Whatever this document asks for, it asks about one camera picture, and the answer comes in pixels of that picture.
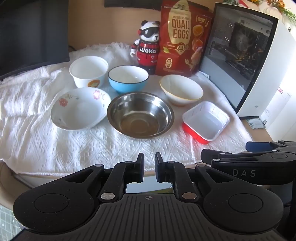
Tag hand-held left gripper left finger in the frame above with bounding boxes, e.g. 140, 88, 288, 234
63, 152, 145, 202

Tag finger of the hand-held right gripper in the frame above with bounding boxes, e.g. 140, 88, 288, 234
200, 149, 273, 166
245, 141, 287, 153

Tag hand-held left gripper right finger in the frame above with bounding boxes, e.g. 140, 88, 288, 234
154, 152, 234, 202

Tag stainless steel bowl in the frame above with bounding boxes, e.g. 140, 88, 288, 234
107, 91, 174, 139

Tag white bowl gold rim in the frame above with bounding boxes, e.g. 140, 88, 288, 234
159, 74, 204, 107

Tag white floral bowl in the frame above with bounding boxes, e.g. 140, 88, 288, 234
50, 87, 112, 131

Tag blue bowl white inside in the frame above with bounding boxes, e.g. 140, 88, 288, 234
108, 65, 149, 94

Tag small green white card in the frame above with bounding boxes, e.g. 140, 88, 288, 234
246, 118, 269, 130

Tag red square tray white inside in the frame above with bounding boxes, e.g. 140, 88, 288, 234
182, 101, 230, 144

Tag white computer case glass panel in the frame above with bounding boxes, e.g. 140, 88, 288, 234
199, 2, 296, 123

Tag white knitted cloth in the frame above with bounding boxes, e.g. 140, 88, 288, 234
0, 42, 252, 183

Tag white paper bowl orange label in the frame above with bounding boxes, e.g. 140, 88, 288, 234
69, 55, 109, 88

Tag panda figurine red jacket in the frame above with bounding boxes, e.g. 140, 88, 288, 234
131, 20, 162, 75

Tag red snack bag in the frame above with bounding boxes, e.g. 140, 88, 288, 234
154, 0, 214, 77

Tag green cutting mat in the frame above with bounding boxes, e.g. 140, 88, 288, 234
0, 200, 22, 234

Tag orange artificial flowers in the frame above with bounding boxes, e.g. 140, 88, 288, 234
251, 0, 296, 17

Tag dark monitor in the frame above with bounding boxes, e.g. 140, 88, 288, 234
0, 0, 70, 79

